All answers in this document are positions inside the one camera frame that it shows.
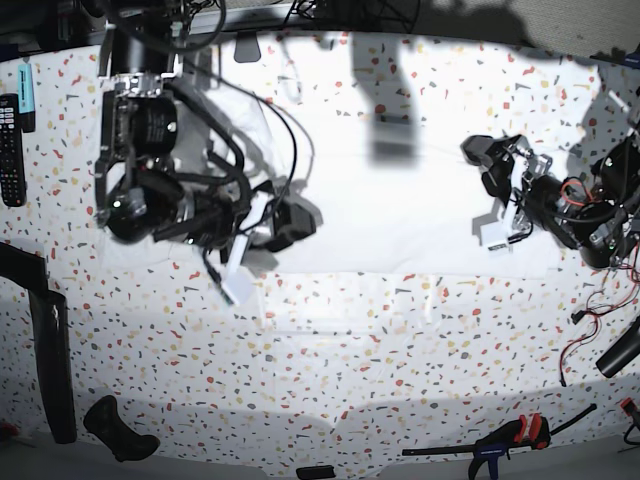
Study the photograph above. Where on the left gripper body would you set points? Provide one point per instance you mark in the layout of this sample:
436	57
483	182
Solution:
509	167

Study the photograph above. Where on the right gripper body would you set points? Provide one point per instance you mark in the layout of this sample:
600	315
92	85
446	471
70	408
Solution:
277	218

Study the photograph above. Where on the white T-shirt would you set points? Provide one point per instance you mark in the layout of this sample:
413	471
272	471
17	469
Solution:
387	198

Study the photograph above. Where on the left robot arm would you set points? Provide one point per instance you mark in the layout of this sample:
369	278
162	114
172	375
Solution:
600	221

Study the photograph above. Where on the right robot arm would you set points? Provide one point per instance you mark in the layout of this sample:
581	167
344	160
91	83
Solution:
168	170

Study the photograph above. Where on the terrazzo pattern table cloth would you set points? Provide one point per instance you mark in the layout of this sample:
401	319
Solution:
343	369

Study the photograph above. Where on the black cylinder tube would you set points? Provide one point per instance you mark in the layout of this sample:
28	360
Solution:
621	353

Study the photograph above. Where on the small black rectangular device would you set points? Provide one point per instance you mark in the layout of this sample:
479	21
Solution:
317	472

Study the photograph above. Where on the black TV remote control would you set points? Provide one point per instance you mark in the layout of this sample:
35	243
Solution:
13	183

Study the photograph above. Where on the black orange bar clamp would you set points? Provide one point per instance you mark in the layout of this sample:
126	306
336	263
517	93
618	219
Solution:
521	433

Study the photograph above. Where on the small red black connector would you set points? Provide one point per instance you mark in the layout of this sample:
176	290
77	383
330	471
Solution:
628	406

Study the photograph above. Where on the turquoise highlighter marker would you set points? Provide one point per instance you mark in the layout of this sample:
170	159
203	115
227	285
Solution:
26	98

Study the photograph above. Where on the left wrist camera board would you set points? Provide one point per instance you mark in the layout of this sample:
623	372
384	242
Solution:
493	238

